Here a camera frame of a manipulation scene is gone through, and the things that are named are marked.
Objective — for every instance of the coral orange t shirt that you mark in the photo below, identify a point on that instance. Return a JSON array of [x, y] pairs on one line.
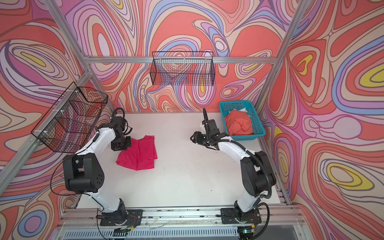
[[238, 123]]

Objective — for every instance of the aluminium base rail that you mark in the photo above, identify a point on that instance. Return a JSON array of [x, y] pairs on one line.
[[279, 222]]

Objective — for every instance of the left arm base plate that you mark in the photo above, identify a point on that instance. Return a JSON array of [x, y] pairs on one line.
[[133, 218]]

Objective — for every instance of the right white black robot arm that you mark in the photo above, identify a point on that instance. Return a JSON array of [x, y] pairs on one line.
[[257, 175]]

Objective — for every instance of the black wire basket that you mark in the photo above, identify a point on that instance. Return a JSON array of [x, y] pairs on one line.
[[68, 124], [177, 68]]

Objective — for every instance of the left black wire basket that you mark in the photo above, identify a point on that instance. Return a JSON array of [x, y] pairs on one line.
[[68, 124]]

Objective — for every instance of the teal plastic basket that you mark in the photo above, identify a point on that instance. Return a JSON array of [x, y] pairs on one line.
[[258, 129]]

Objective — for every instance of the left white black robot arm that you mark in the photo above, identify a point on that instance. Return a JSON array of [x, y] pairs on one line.
[[84, 175]]

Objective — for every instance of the magenta t shirt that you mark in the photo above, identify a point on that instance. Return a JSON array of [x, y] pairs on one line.
[[140, 156]]

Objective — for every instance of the back black wire basket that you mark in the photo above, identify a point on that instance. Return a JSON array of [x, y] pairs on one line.
[[177, 68]]

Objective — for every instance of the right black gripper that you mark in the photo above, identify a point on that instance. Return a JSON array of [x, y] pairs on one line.
[[198, 138]]

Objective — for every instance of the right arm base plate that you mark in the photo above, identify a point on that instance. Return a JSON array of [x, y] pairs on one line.
[[236, 216]]

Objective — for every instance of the white cloth in basket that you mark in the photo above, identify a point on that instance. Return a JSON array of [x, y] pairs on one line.
[[243, 110]]

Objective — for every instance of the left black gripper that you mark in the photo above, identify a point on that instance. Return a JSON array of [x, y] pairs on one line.
[[115, 146]]

